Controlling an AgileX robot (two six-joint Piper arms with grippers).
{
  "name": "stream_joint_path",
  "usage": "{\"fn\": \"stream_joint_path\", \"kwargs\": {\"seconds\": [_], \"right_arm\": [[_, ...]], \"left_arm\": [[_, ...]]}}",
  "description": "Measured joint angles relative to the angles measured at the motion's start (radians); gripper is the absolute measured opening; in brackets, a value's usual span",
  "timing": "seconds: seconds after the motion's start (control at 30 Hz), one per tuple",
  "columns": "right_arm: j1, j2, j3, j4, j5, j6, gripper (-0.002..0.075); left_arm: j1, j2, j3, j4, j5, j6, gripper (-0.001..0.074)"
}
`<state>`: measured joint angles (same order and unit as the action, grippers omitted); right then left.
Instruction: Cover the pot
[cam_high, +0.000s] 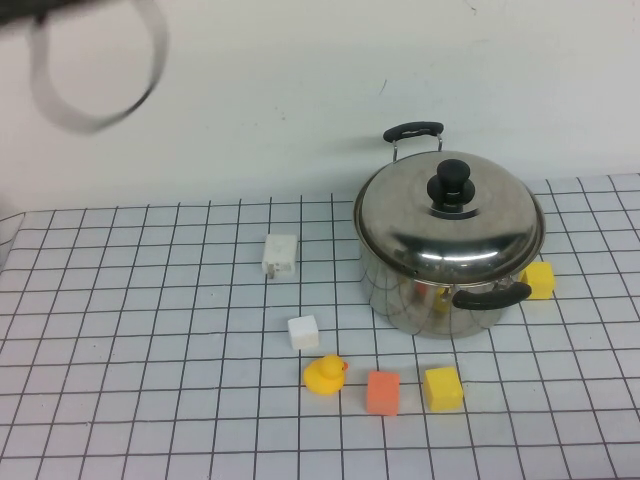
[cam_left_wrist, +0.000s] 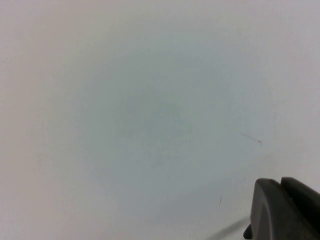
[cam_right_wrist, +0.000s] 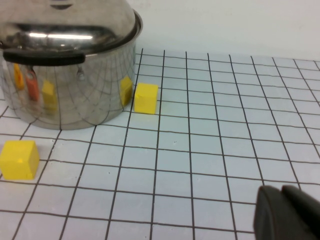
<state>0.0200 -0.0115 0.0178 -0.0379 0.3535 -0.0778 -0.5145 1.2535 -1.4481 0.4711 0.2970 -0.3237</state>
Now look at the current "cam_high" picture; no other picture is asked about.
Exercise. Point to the stainless steel pot lid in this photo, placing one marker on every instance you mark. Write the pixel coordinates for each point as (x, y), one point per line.
(400, 220)

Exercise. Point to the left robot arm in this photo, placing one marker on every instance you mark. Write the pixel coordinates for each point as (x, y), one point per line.
(20, 10)

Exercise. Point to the white power adapter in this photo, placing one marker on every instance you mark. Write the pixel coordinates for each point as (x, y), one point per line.
(280, 252)

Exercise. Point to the white cube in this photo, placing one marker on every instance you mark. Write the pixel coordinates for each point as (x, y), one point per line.
(303, 332)

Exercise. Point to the yellow rubber duck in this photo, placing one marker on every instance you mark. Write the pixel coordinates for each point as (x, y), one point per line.
(323, 377)

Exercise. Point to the orange block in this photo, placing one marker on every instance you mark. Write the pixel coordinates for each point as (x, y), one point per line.
(383, 392)

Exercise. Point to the yellow cube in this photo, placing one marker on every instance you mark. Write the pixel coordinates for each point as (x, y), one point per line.
(540, 280)
(442, 390)

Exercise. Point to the white grid tablecloth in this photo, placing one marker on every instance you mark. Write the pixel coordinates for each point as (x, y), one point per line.
(150, 425)

